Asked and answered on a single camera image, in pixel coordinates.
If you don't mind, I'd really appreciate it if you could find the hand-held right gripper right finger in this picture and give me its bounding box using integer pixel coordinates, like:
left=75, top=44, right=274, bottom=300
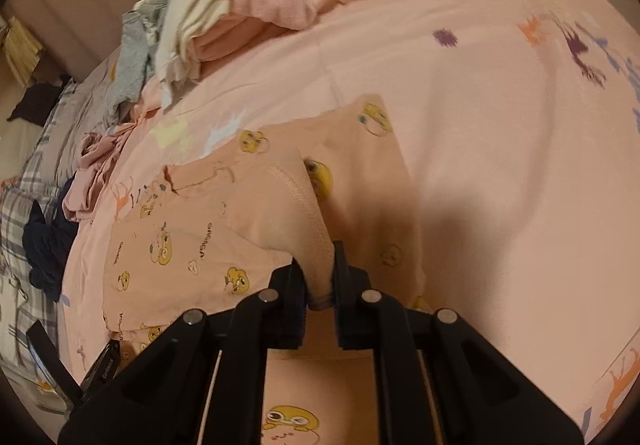
left=332, top=240, right=586, bottom=445

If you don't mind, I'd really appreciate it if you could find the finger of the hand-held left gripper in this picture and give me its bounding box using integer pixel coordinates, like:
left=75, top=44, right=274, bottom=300
left=81, top=339, right=122, bottom=393

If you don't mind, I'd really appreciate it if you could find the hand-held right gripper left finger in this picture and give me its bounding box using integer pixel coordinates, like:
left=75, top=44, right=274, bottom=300
left=57, top=257, right=308, bottom=445

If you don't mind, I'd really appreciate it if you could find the pink cartoon-print garment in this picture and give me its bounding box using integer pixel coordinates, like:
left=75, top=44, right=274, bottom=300
left=102, top=95, right=431, bottom=445

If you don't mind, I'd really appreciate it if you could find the navy blue cloth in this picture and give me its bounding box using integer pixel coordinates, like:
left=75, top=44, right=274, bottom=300
left=22, top=175, right=81, bottom=293

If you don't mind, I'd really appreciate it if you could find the grey plaid bedding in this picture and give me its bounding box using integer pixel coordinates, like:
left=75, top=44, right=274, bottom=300
left=0, top=75, right=126, bottom=376

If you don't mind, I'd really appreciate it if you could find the small crumpled pink garment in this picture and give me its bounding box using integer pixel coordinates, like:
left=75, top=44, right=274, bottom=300
left=65, top=125, right=136, bottom=223

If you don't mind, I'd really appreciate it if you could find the pink printed blanket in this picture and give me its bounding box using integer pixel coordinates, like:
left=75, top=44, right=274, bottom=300
left=60, top=0, right=640, bottom=445

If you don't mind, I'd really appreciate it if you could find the dark cloth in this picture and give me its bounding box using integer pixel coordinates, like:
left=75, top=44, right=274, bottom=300
left=7, top=80, right=68, bottom=126

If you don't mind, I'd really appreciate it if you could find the grey garment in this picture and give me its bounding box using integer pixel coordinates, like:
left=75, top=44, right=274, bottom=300
left=107, top=0, right=176, bottom=126

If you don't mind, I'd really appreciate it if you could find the yellow striped cloth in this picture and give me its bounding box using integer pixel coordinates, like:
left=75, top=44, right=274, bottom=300
left=4, top=17, right=48, bottom=86

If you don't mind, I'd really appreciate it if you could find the cream white garment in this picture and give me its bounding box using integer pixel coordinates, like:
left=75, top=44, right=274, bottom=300
left=155, top=0, right=251, bottom=106

